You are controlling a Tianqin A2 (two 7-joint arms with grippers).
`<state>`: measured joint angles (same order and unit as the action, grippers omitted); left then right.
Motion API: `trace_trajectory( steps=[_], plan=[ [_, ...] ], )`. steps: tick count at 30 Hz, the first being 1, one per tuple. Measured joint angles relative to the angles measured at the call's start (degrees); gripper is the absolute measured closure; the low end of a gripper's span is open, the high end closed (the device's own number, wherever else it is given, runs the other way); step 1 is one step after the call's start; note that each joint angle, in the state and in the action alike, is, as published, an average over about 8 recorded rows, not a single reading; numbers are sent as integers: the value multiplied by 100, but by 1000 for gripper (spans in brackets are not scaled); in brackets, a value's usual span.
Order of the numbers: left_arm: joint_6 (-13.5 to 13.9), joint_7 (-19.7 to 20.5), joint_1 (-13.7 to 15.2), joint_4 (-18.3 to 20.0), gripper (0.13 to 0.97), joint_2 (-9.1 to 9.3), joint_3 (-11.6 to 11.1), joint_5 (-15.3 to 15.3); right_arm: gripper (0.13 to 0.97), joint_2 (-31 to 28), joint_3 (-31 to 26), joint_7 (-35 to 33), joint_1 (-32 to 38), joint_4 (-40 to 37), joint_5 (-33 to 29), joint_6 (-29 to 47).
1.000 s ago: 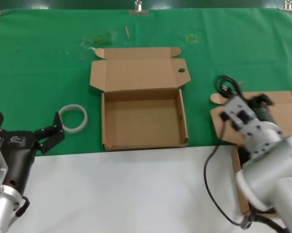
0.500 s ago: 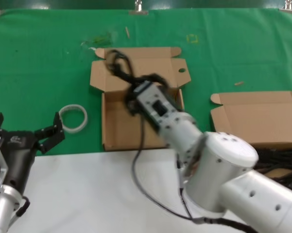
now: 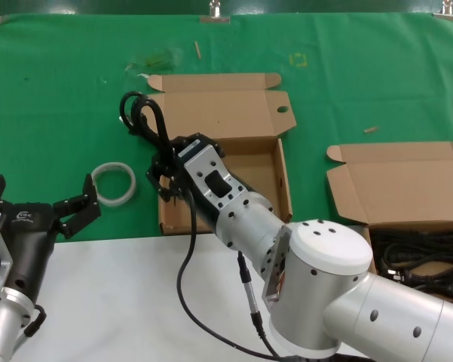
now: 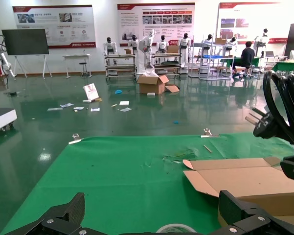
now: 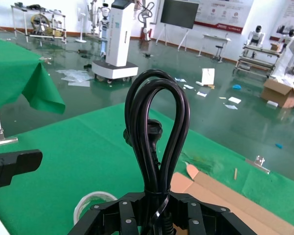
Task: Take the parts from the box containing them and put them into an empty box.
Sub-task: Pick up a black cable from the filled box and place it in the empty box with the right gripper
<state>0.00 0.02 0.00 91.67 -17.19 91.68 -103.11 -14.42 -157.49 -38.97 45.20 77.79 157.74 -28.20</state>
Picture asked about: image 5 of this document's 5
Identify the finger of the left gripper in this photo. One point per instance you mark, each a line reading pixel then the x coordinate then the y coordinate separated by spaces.
pixel 14 164

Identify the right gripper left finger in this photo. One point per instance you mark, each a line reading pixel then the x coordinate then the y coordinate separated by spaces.
pixel 117 215

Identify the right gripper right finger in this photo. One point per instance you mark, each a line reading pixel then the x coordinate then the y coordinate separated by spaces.
pixel 200 218

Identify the white industrial robot arm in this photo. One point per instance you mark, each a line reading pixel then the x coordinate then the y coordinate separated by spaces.
pixel 146 31

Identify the cardboard box with round hole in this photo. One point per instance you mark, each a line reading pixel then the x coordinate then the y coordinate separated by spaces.
pixel 222 195

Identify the large open cardboard box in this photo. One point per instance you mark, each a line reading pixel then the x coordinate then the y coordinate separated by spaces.
pixel 276 96

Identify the clear tape roll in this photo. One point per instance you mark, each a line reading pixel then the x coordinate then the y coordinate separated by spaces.
pixel 77 213

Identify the thin wooden stick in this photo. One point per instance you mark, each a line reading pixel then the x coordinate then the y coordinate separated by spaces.
pixel 235 173

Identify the clear plastic bags pile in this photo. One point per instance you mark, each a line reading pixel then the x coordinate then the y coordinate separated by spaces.
pixel 73 76

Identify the small blue object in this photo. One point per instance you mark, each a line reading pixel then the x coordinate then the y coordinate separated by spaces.
pixel 278 146

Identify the white paper pad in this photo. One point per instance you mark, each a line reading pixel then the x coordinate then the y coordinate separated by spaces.
pixel 234 100

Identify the blue cloth lump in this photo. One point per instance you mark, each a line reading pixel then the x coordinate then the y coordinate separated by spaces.
pixel 236 87

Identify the white pipe rack with clutter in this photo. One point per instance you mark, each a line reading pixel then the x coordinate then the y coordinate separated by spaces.
pixel 52 29

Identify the white paper bag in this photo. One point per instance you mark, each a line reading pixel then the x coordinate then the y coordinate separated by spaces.
pixel 208 76

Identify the white kiosk robot on wheels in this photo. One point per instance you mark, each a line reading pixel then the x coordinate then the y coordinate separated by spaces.
pixel 117 36

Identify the black round stool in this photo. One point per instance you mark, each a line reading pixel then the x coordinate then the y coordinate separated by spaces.
pixel 219 47

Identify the white humanoid on blue stand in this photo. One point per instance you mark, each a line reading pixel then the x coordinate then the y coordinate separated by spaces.
pixel 104 12

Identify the white narrow desk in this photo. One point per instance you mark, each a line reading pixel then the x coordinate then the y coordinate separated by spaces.
pixel 215 36

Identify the white humanoid robot black head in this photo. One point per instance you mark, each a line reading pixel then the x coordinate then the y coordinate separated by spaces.
pixel 292 33
pixel 256 35

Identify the black screen on white stand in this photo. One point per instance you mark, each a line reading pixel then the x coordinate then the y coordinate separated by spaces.
pixel 178 12

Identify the white pedestal fan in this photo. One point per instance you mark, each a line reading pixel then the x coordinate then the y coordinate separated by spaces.
pixel 80 40

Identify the white pipe frame workbench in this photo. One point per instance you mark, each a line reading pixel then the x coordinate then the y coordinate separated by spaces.
pixel 259 49

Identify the red white wall poster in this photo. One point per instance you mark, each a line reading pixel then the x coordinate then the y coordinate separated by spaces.
pixel 222 12
pixel 293 14

